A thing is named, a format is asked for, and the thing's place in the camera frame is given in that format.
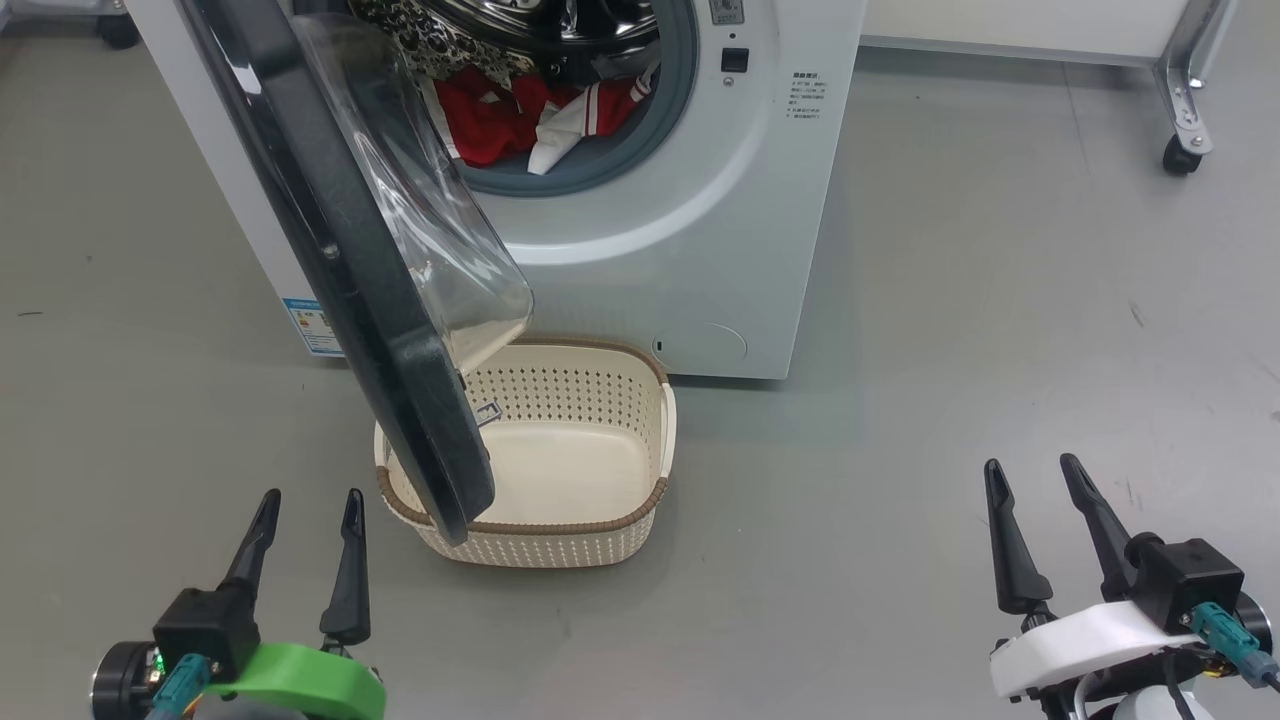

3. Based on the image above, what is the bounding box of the blue energy label sticker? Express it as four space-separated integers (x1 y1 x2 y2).
282 297 346 358

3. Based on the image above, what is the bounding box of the white cloth garment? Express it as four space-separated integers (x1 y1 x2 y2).
527 100 603 177

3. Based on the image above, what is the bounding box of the white partition panel curved grey leg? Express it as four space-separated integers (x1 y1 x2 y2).
0 0 129 15

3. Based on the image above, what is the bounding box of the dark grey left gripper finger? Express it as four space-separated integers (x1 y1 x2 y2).
320 488 373 645
222 488 283 592

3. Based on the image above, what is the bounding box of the red garment with white stripes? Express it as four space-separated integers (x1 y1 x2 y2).
430 62 661 169

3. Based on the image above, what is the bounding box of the white front-load washing machine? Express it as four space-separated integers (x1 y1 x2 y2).
125 0 868 381

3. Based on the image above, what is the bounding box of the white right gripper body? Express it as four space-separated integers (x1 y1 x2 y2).
990 600 1201 720

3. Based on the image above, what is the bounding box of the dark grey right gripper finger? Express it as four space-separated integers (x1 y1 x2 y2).
1061 454 1141 601
984 459 1053 616

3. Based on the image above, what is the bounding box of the teal plug camera cable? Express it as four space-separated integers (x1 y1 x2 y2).
148 655 213 720
1190 602 1280 691

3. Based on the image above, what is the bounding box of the black round glass washer door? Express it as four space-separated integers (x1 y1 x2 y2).
175 0 536 546

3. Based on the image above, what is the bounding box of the cream perforated laundry basket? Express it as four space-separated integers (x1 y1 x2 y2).
373 337 678 569

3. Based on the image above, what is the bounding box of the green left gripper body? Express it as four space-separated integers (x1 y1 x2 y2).
205 643 388 720

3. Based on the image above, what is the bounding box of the white partition panel angular metal leg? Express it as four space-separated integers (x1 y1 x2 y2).
860 0 1241 151

